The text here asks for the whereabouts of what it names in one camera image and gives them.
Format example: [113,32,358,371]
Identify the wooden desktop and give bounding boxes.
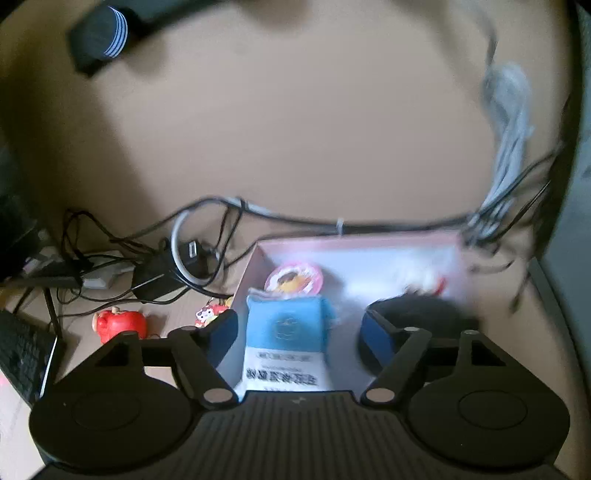
[0,217,555,480]

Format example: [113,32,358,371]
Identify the small keychain figure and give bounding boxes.
[195,298,234,329]

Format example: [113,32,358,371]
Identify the white bundled cable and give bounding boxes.
[480,60,532,213]

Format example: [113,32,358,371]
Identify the white power strip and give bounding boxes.
[23,249,139,291]

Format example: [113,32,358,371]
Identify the white looped cable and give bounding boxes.
[171,198,273,289]

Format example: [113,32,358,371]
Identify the blue tissue packet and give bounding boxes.
[233,288,338,395]

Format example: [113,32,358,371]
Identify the black power adapter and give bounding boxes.
[131,251,188,303]

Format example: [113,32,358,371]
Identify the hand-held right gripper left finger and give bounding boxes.
[55,309,241,411]

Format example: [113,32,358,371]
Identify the black computer monitor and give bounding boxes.
[0,143,42,278]

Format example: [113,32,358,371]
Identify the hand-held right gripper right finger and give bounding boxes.
[359,308,541,409]

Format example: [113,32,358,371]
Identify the pink cardboard box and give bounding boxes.
[217,231,485,398]

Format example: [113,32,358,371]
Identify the black cat plush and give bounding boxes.
[369,286,481,384]

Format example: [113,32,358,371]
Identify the white toy bottle red cap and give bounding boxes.
[392,263,448,297]

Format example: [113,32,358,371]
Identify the black keyboard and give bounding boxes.
[0,308,61,407]

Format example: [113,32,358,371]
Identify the black white-striped cylinder object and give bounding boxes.
[69,0,185,77]

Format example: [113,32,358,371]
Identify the black tangled cables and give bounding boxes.
[46,152,568,319]

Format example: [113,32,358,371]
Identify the red toy figure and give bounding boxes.
[92,308,149,344]

